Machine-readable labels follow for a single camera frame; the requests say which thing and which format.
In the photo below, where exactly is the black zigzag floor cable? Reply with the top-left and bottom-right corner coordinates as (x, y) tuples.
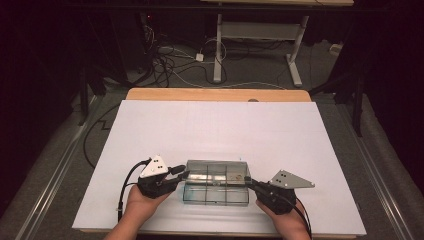
(83, 104), (121, 169)

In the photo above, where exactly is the metal floor rail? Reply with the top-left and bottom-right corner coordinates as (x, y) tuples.
(316, 99), (414, 240)
(16, 96), (101, 240)

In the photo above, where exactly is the person's right hand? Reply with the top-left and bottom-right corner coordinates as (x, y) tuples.
(255, 199), (313, 236)

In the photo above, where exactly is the wooden table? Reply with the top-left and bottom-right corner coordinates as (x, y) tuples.
(79, 87), (358, 240)

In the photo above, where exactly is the tangle of black floor cables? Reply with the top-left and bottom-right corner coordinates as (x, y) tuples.
(143, 23), (228, 88)

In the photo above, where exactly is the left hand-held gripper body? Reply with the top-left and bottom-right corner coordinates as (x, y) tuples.
(137, 154), (178, 200)

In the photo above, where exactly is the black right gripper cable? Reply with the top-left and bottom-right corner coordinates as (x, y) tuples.
(293, 196), (313, 239)

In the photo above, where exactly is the person's left hand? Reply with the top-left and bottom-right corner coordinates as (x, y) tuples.
(123, 184), (173, 222)

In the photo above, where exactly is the clear grey plastic compartment box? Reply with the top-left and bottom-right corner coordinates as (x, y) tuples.
(182, 159), (253, 207)

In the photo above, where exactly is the white metal frame desk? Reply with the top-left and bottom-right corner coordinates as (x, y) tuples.
(199, 0), (354, 88)

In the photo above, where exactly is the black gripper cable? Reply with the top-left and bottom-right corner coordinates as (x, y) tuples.
(116, 158), (153, 223)
(293, 196), (313, 239)

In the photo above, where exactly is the white floor cable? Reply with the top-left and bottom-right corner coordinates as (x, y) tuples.
(173, 71), (288, 91)

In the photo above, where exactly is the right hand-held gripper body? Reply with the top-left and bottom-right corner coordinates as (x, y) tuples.
(254, 169), (316, 215)

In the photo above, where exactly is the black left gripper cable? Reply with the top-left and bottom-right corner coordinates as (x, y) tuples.
(116, 158), (153, 223)

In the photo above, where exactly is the black metal stand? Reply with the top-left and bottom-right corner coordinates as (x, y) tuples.
(309, 69), (366, 138)
(78, 66), (108, 127)

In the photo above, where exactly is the white table cover sheet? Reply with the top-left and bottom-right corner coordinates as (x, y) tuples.
(71, 99), (368, 237)

